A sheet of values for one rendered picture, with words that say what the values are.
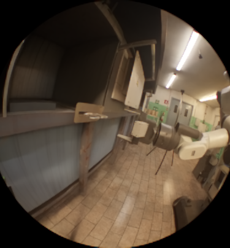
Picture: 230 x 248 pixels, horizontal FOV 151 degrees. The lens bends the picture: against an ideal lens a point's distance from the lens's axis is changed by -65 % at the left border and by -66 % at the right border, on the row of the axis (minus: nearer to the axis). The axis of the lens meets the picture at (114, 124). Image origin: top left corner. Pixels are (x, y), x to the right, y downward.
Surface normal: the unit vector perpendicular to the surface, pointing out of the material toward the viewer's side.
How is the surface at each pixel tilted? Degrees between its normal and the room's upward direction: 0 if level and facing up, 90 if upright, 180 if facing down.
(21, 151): 90
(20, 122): 90
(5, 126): 90
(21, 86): 90
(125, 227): 0
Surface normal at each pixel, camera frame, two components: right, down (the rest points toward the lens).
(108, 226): 0.23, -0.95
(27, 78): 0.90, 0.29
